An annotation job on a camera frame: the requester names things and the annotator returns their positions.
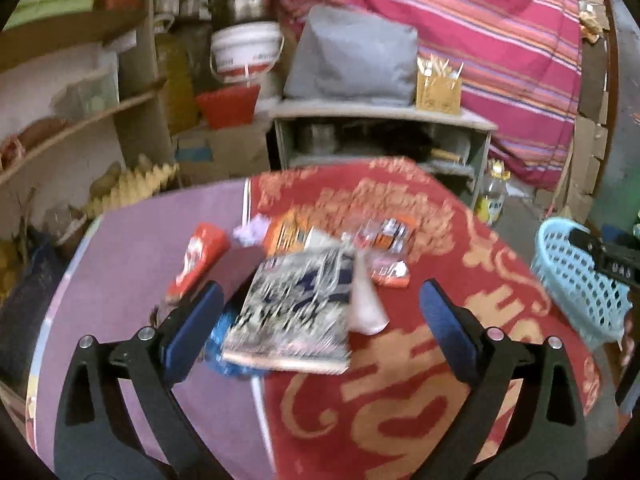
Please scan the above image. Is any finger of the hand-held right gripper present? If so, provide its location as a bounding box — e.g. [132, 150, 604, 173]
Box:
[570, 229, 608, 261]

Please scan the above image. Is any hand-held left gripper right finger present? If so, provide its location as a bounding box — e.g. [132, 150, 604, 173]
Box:
[415, 279, 588, 480]

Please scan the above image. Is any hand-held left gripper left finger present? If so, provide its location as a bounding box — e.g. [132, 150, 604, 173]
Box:
[54, 280, 234, 480]

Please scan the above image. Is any blue wrapper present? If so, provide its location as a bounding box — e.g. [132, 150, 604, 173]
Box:
[204, 310, 261, 378]

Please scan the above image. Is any light blue plastic basket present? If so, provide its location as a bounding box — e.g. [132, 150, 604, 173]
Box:
[531, 217, 636, 351]

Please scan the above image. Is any small orange wrapper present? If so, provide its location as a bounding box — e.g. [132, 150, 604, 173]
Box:
[370, 260, 411, 288]

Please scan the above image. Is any red snack packet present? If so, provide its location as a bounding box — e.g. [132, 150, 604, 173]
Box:
[166, 223, 232, 301]

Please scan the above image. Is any white paper cone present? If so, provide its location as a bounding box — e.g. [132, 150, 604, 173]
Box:
[347, 255, 390, 336]

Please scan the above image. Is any black and white book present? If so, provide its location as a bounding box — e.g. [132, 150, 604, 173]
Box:
[221, 247, 357, 375]

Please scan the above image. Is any clear wrapper with red print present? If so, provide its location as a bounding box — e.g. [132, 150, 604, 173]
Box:
[345, 217, 416, 256]

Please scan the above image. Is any purple wrapper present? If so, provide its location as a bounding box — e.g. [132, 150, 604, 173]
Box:
[233, 215, 273, 247]

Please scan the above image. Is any orange snack packet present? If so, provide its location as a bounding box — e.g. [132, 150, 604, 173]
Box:
[263, 212, 313, 257]

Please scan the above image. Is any stack of flat cardboard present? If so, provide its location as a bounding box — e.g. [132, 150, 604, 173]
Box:
[565, 0, 613, 221]

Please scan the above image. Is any red floral blanket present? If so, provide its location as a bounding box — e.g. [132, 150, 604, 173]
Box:
[247, 157, 603, 480]

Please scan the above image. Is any purple cloth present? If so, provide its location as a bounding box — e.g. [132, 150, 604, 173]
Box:
[25, 177, 281, 480]

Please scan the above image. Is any clear oil bottle yellow cap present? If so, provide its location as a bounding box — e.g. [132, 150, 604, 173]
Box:
[474, 160, 511, 226]

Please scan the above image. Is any yellow egg tray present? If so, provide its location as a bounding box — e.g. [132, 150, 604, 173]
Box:
[82, 162, 178, 216]

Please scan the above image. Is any dark blue bag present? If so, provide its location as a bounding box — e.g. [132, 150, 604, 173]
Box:
[0, 245, 66, 386]

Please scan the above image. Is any cardboard box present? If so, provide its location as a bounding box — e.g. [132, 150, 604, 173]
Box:
[175, 125, 271, 183]

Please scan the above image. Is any yellow chopstick holder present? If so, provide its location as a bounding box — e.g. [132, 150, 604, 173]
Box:
[416, 71, 463, 115]

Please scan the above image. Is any grey wooden cabinet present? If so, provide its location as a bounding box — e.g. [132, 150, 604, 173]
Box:
[270, 100, 498, 211]

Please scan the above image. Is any red plastic basket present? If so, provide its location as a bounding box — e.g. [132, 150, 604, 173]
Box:
[195, 85, 262, 130]

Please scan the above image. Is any steel pot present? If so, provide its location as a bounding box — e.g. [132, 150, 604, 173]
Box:
[300, 122, 336, 153]

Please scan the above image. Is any bundle of chopsticks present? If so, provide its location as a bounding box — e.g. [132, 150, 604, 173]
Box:
[417, 54, 465, 81]

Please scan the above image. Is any red striped blanket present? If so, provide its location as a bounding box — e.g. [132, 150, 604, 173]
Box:
[265, 0, 583, 191]

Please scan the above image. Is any large yellow oil jug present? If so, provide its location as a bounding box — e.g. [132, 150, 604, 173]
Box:
[157, 30, 201, 136]

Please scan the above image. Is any wooden corner shelf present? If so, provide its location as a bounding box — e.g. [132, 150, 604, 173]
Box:
[0, 0, 171, 196]

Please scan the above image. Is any white plastic bucket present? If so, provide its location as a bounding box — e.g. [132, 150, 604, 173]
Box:
[210, 22, 284, 84]

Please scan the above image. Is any black pan with wooden handle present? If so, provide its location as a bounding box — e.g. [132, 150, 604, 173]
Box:
[390, 132, 458, 163]

